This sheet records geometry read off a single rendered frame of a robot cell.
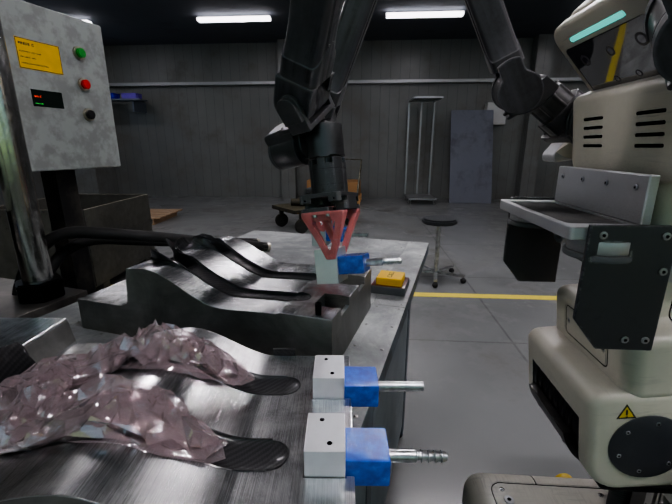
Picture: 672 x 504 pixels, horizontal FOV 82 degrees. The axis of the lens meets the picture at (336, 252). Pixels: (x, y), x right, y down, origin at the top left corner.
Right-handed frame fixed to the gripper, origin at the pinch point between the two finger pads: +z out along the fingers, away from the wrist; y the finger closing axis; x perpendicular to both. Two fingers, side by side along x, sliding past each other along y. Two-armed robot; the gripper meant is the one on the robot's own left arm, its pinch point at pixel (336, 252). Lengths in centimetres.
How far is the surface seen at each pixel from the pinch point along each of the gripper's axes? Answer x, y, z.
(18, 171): -70, 0, -22
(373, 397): 8.5, 16.4, 15.5
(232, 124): -456, -702, -230
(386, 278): 1.4, -29.8, 9.9
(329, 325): 0.0, 6.1, 10.1
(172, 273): -27.9, 5.1, 1.3
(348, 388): 5.9, 17.4, 14.1
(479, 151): 52, -797, -108
